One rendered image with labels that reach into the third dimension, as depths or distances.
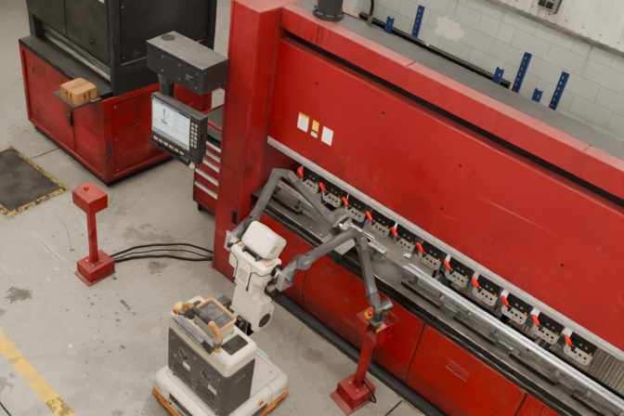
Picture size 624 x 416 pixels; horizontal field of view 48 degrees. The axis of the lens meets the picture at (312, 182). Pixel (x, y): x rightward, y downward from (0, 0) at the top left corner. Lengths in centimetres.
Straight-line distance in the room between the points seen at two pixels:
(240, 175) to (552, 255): 222
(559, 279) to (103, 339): 311
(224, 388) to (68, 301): 176
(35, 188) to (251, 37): 290
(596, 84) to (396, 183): 422
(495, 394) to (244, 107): 242
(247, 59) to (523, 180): 187
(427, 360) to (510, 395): 58
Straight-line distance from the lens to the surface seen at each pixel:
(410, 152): 415
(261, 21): 436
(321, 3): 434
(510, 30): 841
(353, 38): 417
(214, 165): 577
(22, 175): 676
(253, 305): 429
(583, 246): 388
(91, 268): 559
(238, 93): 467
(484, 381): 458
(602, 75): 810
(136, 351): 517
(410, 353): 481
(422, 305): 452
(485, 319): 445
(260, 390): 463
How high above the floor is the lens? 399
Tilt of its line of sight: 36 degrees down
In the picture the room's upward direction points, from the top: 10 degrees clockwise
